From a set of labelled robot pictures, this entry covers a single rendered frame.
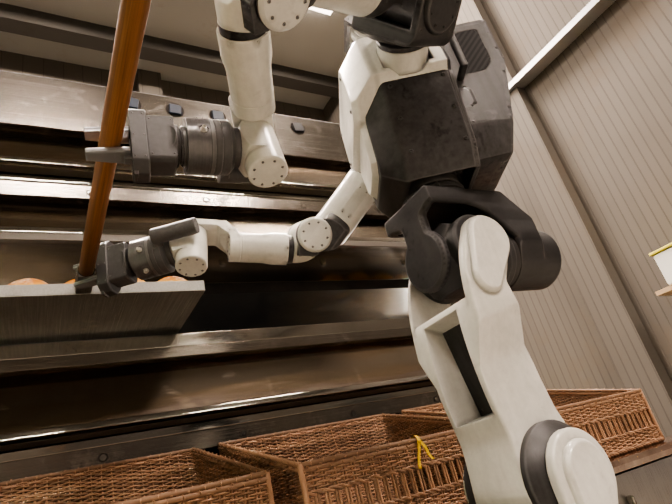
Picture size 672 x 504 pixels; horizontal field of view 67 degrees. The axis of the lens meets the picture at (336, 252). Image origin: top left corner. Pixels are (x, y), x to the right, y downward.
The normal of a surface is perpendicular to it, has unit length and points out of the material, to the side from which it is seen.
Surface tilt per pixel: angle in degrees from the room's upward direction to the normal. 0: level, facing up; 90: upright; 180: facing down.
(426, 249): 91
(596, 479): 90
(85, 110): 90
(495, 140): 116
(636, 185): 90
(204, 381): 70
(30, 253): 168
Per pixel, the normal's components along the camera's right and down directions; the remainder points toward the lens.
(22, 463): 0.44, -0.47
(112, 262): -0.12, -0.38
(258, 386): 0.34, -0.74
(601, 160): -0.86, -0.02
